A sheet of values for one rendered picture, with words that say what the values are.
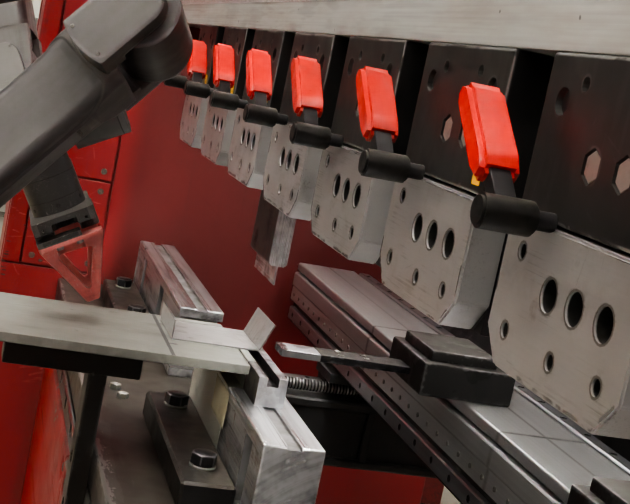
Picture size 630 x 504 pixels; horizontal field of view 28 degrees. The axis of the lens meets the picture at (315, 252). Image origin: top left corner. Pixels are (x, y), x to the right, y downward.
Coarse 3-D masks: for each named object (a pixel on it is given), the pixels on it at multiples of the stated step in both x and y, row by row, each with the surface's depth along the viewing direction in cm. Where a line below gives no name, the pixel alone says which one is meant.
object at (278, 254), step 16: (272, 208) 133; (256, 224) 139; (272, 224) 132; (288, 224) 131; (256, 240) 138; (272, 240) 131; (288, 240) 131; (256, 256) 141; (272, 256) 131; (288, 256) 131; (272, 272) 133
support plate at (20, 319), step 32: (0, 320) 126; (32, 320) 129; (64, 320) 132; (96, 320) 134; (128, 320) 138; (192, 320) 144; (96, 352) 124; (128, 352) 125; (160, 352) 126; (192, 352) 129; (224, 352) 132
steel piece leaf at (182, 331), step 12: (168, 312) 137; (168, 324) 136; (180, 324) 140; (192, 324) 141; (180, 336) 134; (192, 336) 135; (204, 336) 137; (216, 336) 138; (228, 336) 139; (240, 336) 140; (240, 348) 135; (252, 348) 136
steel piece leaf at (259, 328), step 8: (256, 312) 143; (256, 320) 141; (264, 320) 139; (248, 328) 142; (256, 328) 140; (264, 328) 138; (272, 328) 135; (248, 336) 141; (256, 336) 139; (264, 336) 136; (256, 344) 137
